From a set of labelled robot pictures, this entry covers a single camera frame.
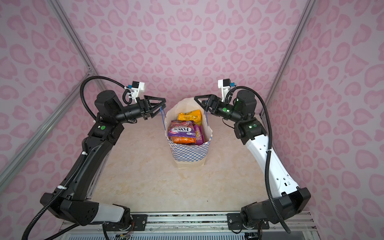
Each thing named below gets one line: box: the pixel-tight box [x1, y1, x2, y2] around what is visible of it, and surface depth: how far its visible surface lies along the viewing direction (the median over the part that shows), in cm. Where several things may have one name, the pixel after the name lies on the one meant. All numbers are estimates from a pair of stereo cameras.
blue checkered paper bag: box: [164, 97, 213, 169], surface depth 76 cm
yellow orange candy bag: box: [177, 109, 202, 126], surface depth 84 cm
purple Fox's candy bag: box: [167, 119, 196, 143], surface depth 76 cm
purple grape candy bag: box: [194, 124, 205, 146], surface depth 79 cm
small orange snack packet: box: [172, 136, 197, 144], surface depth 75 cm
